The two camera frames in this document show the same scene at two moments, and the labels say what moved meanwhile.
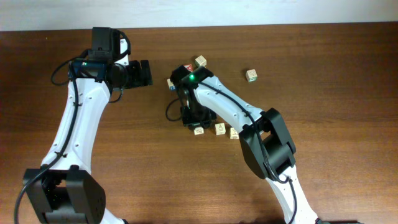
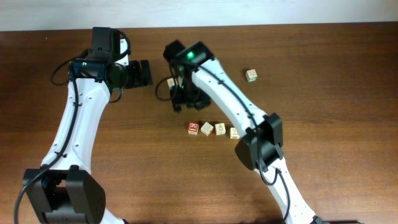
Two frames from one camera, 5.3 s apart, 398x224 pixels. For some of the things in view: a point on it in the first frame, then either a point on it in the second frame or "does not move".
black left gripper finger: x=146 y=74 does not move
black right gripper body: x=194 y=114 -> x=189 y=96
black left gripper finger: x=135 y=73 does not move
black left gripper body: x=125 y=78 does not move
